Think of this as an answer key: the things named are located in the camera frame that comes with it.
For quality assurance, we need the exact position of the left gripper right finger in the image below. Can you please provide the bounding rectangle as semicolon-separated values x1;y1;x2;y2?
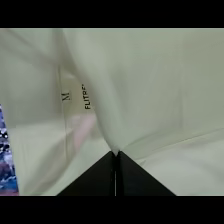
115;150;177;197

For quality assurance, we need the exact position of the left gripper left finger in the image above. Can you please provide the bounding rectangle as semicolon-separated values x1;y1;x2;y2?
56;150;116;197

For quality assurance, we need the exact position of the white T-shirt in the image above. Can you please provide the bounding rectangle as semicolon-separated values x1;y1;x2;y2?
0;28;224;197

